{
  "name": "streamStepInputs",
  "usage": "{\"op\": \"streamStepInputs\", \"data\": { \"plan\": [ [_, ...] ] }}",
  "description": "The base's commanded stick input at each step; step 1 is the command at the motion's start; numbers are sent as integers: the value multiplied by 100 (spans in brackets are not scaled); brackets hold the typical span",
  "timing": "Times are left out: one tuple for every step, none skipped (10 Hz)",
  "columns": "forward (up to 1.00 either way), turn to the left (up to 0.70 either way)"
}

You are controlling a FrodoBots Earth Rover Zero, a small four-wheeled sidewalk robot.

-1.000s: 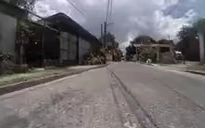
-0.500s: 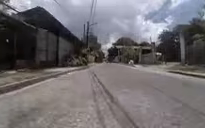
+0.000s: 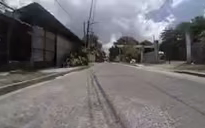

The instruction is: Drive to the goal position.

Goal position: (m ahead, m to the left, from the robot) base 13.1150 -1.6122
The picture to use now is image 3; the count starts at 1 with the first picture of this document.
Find concrete pavement with kerb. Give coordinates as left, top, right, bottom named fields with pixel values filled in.
left=0, top=64, right=91, bottom=101

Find grey wall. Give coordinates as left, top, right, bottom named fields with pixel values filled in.
left=191, top=39, right=205, bottom=65

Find concrete roadside strip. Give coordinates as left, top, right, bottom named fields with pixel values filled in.
left=116, top=60, right=205, bottom=80

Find round-crowned trees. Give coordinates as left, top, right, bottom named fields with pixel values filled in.
left=108, top=35, right=154, bottom=63

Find utility pole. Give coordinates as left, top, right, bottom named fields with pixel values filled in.
left=84, top=0, right=95, bottom=51

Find building with dark roof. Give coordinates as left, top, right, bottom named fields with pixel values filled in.
left=0, top=2, right=86, bottom=72

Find tall trees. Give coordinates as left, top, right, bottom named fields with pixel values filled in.
left=158, top=14, right=205, bottom=64

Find low building with posts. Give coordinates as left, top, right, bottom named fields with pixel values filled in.
left=116, top=39, right=166, bottom=65

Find overhead wires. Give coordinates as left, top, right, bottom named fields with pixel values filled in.
left=53, top=0, right=98, bottom=25

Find pale pole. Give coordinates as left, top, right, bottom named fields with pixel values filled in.
left=185, top=31, right=193, bottom=64

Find grey asphalt road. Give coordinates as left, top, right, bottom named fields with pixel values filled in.
left=0, top=62, right=205, bottom=128

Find bushes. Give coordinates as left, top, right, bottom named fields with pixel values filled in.
left=64, top=46, right=108, bottom=68

